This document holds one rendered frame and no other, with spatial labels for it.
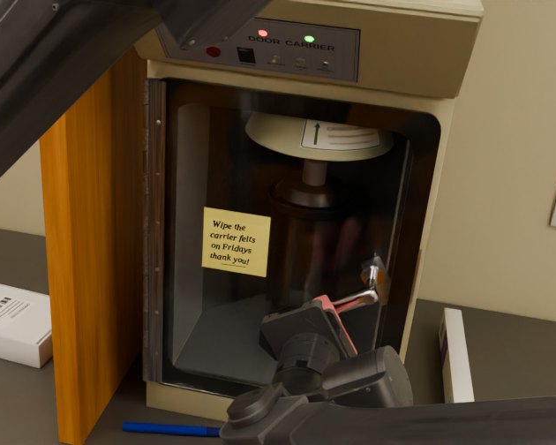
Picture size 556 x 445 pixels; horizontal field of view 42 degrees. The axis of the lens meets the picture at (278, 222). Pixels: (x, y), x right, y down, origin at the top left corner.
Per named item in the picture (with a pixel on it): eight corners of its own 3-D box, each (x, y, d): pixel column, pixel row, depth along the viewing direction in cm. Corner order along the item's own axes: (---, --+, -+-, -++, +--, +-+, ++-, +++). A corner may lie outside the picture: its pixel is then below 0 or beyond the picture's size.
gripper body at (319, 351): (321, 294, 69) (309, 337, 63) (364, 378, 72) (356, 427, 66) (262, 314, 71) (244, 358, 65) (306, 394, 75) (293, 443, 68)
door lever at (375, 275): (311, 305, 83) (302, 287, 83) (388, 281, 80) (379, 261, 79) (304, 331, 79) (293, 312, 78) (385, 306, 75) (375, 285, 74)
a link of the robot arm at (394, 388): (217, 418, 55) (265, 516, 56) (353, 373, 51) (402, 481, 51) (266, 356, 66) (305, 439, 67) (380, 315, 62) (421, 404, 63)
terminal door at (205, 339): (150, 379, 94) (153, 74, 76) (386, 426, 89) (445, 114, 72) (148, 382, 93) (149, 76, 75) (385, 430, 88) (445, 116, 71)
